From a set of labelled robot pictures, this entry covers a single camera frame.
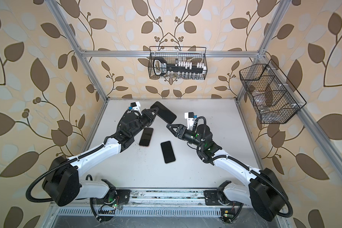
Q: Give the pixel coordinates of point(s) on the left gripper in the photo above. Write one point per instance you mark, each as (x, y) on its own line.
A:
(149, 117)

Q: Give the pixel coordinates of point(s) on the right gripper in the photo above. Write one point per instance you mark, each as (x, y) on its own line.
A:
(182, 130)

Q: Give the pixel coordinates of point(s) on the purple phone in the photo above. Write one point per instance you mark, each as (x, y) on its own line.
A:
(164, 113)

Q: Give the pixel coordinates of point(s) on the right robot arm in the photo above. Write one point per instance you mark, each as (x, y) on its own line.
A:
(260, 189)

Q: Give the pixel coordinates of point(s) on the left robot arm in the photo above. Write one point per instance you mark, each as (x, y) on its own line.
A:
(64, 183)

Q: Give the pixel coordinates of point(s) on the phone in pink case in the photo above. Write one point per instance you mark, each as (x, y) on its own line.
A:
(146, 137)

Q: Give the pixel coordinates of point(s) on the phone in white case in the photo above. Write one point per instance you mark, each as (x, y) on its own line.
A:
(167, 151)

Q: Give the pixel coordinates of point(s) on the black tool in basket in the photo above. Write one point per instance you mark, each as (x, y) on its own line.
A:
(162, 67)

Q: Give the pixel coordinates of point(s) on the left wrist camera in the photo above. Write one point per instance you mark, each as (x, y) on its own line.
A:
(134, 106)

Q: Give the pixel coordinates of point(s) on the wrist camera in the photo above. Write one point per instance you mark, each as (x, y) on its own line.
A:
(190, 117)
(134, 106)

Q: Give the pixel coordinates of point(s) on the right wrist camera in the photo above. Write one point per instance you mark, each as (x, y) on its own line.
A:
(190, 117)

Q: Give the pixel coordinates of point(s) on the back wire basket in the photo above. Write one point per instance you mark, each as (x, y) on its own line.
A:
(193, 53)

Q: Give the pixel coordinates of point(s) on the wire basket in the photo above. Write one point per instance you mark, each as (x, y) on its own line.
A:
(193, 53)
(273, 95)

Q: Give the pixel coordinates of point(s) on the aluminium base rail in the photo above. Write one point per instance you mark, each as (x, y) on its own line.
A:
(157, 198)

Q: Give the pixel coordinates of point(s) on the right wire basket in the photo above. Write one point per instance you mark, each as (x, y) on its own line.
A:
(273, 95)

